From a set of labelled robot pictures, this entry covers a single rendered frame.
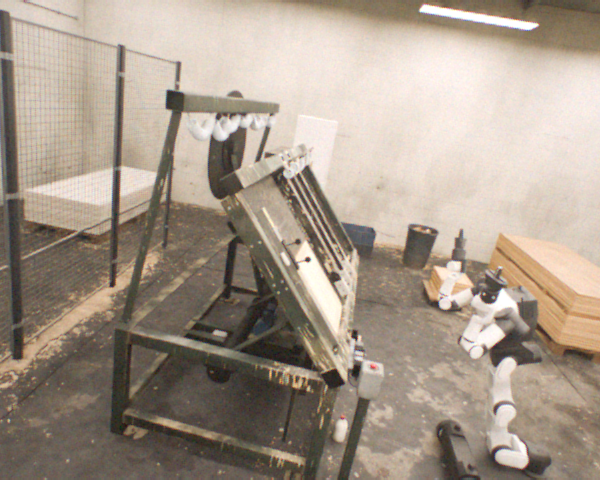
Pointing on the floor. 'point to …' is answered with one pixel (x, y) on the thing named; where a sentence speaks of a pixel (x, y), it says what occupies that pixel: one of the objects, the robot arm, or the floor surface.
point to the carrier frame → (221, 370)
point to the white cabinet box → (325, 134)
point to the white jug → (339, 429)
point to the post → (353, 437)
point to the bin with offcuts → (418, 245)
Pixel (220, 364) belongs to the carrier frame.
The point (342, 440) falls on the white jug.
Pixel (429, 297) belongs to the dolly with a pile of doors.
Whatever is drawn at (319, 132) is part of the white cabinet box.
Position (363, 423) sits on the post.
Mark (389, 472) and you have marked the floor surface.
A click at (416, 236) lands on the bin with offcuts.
